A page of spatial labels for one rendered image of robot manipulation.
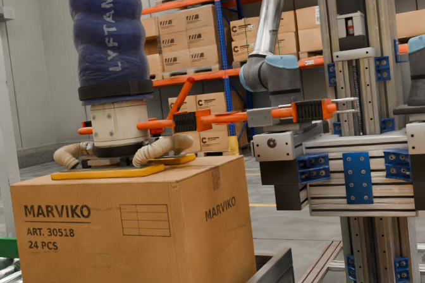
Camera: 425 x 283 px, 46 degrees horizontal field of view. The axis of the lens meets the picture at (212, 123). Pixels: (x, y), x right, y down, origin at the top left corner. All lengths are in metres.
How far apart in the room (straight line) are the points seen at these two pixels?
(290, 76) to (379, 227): 0.63
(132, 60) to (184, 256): 0.58
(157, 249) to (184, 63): 8.31
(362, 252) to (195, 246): 0.84
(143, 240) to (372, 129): 0.93
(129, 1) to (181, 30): 8.10
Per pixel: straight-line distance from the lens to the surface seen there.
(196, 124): 1.38
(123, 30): 1.48
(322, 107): 1.24
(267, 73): 1.86
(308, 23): 8.72
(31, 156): 12.73
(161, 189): 1.27
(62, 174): 1.54
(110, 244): 1.41
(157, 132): 2.05
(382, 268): 1.99
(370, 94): 1.85
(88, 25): 1.49
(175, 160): 1.52
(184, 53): 9.54
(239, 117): 1.33
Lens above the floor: 1.14
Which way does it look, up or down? 3 degrees down
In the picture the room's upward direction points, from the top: 7 degrees counter-clockwise
